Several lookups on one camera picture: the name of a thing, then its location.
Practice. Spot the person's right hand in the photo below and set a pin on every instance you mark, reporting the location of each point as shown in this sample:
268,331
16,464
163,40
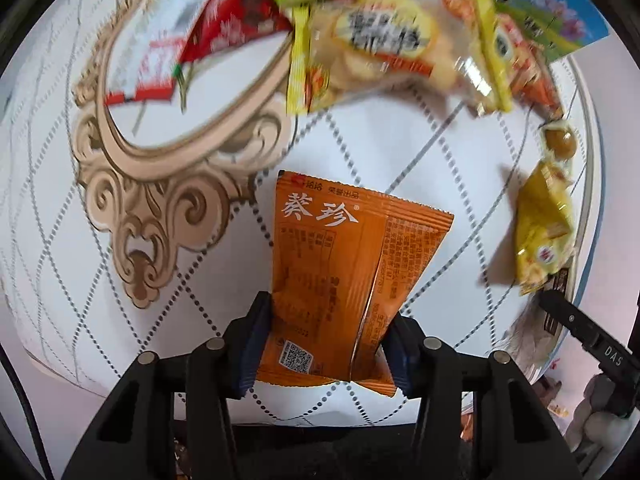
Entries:
605,427

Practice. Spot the clear round-snack packet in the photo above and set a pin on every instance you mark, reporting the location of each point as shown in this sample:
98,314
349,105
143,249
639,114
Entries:
380,35

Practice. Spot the crumpled pale plastic packet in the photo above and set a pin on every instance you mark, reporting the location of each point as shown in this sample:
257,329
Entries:
530,345

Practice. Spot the white red-striped snack packet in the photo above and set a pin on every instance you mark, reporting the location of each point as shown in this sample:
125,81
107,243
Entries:
150,60

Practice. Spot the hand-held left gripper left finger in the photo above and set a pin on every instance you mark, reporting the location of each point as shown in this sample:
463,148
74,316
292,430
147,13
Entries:
252,347

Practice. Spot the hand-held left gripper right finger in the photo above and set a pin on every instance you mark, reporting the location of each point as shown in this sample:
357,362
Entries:
400,362

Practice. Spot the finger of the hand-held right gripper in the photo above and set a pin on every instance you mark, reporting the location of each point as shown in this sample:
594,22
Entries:
575,321

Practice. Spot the blue printed carton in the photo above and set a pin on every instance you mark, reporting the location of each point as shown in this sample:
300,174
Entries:
550,5

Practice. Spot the orange snack packet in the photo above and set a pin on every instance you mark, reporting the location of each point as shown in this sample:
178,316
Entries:
325,270

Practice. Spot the yellow snack packet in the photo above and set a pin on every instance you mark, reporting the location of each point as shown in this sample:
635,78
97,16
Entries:
542,230

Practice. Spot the orange-red snack packet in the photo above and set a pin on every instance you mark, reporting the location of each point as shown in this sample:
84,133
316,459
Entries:
535,70

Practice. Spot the red snack packet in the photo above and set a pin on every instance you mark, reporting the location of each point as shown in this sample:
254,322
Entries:
240,15

